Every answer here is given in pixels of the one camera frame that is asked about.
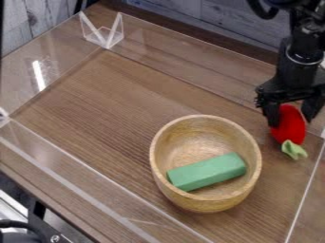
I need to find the clear acrylic corner bracket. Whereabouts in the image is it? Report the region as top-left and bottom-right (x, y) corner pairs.
(79, 12), (124, 49)

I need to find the red plush tomato green stem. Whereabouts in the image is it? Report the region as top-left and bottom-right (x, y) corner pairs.
(270, 104), (307, 160)

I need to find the black cable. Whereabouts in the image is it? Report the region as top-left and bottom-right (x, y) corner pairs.
(0, 219), (36, 243)

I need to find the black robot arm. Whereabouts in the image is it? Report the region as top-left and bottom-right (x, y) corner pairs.
(246, 0), (325, 127)

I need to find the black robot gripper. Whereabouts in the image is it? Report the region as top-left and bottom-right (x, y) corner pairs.
(255, 54), (325, 127)

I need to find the green rectangular block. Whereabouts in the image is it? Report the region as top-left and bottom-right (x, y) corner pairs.
(166, 152), (246, 192)

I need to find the wooden bowl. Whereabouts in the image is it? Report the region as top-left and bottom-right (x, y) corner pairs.
(148, 115), (262, 214)

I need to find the black metal table frame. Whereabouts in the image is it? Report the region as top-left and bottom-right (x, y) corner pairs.
(27, 200), (93, 243)

